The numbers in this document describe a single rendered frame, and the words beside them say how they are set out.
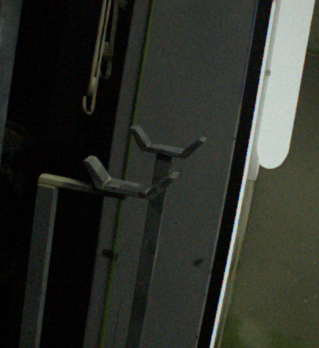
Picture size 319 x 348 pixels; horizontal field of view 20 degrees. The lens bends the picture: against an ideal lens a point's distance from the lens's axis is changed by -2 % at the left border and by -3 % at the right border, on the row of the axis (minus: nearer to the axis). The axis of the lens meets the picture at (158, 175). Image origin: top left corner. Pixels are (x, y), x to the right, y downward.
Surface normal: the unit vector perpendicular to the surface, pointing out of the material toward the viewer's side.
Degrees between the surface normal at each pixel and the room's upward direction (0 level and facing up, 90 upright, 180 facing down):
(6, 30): 90
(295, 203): 57
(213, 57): 90
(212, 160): 90
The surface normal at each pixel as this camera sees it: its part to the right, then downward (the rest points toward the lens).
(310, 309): -0.05, -0.36
